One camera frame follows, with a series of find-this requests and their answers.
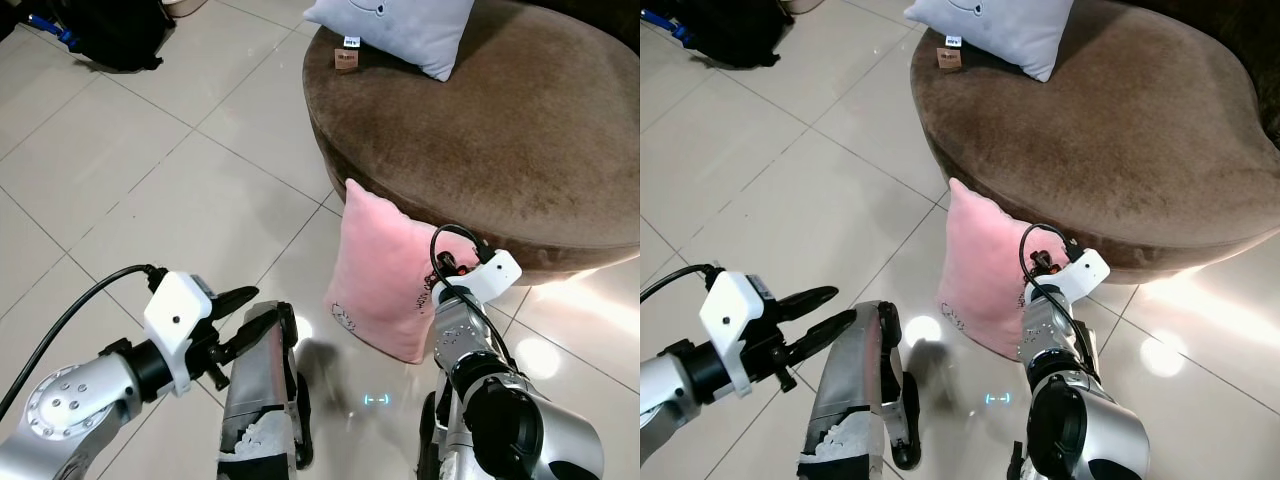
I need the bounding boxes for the brown round plush sofa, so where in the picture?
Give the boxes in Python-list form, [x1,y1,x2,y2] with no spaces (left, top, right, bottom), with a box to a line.
[303,0,641,287]
[909,0,1280,287]

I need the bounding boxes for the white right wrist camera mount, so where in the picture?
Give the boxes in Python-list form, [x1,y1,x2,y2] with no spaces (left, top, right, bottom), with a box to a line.
[1044,247,1112,307]
[455,249,524,307]

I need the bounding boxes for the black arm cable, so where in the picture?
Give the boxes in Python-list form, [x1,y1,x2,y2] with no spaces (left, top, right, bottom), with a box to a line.
[429,223,518,373]
[1019,221,1101,373]
[0,263,167,422]
[640,263,723,303]

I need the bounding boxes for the blue backpack strap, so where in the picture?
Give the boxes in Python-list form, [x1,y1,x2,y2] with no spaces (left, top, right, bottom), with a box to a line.
[27,12,80,52]
[640,8,693,47]

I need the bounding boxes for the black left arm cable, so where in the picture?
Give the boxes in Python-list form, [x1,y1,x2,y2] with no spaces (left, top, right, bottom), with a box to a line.
[640,263,723,303]
[0,263,167,422]

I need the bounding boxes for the black backpack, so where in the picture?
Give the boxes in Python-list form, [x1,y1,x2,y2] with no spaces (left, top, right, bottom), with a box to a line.
[0,0,178,74]
[640,0,783,70]

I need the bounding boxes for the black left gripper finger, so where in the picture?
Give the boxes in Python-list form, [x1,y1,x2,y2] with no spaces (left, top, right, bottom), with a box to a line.
[211,286,261,314]
[787,309,862,367]
[777,285,840,317]
[221,306,286,364]

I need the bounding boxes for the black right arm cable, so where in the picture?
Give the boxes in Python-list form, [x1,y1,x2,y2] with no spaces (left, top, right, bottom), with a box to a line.
[1019,221,1101,373]
[429,223,518,373]

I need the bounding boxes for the black robot right leg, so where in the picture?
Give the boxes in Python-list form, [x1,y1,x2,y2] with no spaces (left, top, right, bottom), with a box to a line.
[417,391,463,480]

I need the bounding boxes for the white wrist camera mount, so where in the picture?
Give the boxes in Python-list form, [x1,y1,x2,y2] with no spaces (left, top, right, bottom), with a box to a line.
[697,270,778,402]
[1044,247,1112,307]
[143,270,217,397]
[455,249,524,307]

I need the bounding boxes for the light grey square pillow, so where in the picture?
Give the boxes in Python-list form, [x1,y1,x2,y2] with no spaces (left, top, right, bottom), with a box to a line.
[302,0,477,83]
[903,0,1077,83]

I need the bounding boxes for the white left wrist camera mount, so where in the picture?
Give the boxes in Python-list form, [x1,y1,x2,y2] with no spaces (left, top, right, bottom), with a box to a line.
[697,270,778,402]
[143,270,217,397]

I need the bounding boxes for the pink plush pillow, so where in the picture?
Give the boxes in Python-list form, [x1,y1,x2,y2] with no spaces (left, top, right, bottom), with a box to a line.
[321,178,457,365]
[942,177,1043,362]

